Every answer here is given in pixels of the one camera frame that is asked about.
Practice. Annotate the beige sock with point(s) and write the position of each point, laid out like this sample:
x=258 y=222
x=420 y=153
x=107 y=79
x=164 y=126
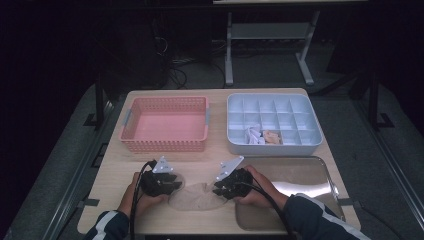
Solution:
x=270 y=137

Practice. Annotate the clear plastic box lid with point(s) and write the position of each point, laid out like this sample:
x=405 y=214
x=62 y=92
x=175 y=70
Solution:
x=300 y=173

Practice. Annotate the sheer tan stocking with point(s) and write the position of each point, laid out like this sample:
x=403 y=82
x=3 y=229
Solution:
x=196 y=200

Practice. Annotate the grey tape strip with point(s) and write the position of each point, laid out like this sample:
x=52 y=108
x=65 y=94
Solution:
x=348 y=202
x=90 y=202

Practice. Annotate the black metal stand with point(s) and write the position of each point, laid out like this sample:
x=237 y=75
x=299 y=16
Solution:
x=374 y=100
x=99 y=100

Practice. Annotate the aluminium floor rail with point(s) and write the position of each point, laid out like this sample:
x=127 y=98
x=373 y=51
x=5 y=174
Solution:
x=76 y=176
x=393 y=166

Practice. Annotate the person's left hand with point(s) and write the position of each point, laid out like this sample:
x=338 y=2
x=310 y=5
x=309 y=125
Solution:
x=133 y=196

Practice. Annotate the pink plastic basket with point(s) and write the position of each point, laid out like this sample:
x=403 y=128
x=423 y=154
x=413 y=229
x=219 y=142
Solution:
x=166 y=126

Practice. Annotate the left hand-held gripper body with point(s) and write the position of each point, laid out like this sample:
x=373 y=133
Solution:
x=155 y=185

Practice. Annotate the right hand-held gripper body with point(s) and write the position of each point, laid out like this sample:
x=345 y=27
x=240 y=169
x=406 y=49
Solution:
x=238 y=185

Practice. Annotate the white compartment storage box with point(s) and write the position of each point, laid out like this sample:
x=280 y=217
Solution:
x=293 y=116

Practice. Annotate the white metal desk frame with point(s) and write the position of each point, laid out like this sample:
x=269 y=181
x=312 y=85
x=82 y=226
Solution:
x=266 y=31

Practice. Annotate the white sock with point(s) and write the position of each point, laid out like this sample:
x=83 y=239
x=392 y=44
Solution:
x=251 y=135
x=258 y=140

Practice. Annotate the person's right hand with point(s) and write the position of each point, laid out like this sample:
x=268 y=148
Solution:
x=263 y=193

